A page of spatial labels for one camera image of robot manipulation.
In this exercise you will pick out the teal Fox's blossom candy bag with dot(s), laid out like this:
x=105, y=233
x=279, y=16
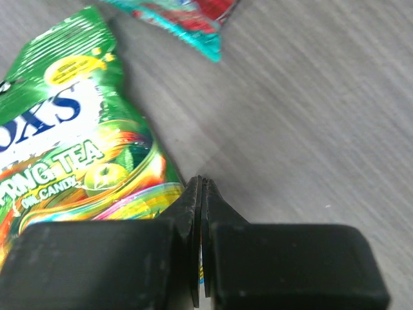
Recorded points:
x=196, y=22

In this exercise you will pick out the green Fox's spring tea bag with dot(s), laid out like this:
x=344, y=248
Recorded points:
x=73, y=148

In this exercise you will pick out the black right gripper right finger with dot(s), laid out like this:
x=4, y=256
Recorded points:
x=285, y=265

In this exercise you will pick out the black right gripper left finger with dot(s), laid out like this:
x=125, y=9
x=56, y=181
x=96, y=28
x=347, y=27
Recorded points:
x=109, y=264

